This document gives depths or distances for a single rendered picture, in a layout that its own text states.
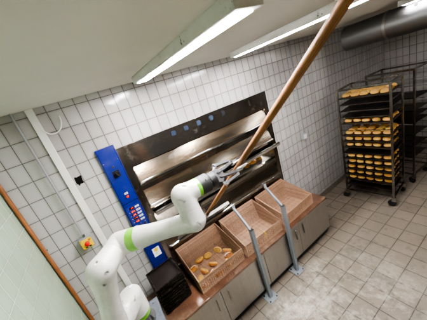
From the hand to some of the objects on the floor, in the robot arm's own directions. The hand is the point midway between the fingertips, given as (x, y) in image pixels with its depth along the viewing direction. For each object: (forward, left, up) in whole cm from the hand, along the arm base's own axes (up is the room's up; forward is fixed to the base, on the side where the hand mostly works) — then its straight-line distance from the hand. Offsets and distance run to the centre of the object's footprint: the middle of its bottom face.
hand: (239, 164), depth 114 cm
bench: (+41, +96, -196) cm, 222 cm away
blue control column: (-58, +214, -196) cm, 295 cm away
